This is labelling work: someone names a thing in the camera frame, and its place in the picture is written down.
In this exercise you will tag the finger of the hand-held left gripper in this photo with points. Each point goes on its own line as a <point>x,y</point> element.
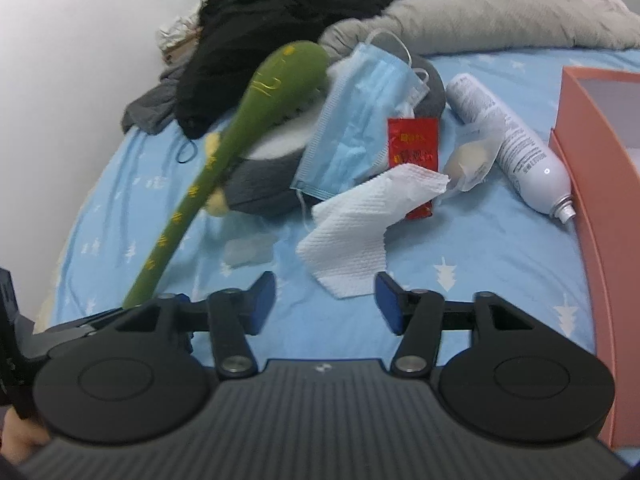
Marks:
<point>75,332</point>

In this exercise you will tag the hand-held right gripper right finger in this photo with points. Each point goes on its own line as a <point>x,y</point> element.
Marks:
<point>387,305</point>

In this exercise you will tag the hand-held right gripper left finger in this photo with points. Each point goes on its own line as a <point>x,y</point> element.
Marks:
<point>265,305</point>

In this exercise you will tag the red foil packet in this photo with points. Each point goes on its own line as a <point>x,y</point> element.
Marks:
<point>412,145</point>

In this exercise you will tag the blue face mask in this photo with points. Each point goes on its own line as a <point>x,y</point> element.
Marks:
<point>350,125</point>

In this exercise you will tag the green plush stick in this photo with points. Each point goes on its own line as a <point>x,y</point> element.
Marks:
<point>270,90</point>

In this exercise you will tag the pink cardboard box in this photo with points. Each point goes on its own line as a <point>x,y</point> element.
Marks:
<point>615,260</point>

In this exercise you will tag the person's left hand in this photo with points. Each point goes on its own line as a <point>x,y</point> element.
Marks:
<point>20,440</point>

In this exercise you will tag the small clear plastic piece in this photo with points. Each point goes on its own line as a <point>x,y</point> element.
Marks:
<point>247,252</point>

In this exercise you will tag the white paper towel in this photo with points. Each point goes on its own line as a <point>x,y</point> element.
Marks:
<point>350,240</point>

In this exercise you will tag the grey penguin plush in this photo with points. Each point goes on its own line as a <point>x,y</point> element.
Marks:
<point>260,187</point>

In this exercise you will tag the blue tree print bedsheet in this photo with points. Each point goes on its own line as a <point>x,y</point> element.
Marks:
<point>500,260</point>

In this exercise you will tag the clear plastic wrapper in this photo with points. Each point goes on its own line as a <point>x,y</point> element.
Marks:
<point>475,160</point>

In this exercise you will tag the white spray bottle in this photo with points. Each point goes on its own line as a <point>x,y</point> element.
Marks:
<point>525,160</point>

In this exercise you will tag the dark grey blanket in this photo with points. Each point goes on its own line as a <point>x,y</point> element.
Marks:
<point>155,105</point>

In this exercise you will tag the black clothing pile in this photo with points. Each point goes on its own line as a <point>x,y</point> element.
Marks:
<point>260,20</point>

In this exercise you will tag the white crumpled cloth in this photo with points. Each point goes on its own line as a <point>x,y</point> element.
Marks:
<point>177,30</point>

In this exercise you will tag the light grey duvet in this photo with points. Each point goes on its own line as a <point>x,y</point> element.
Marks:
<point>500,5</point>

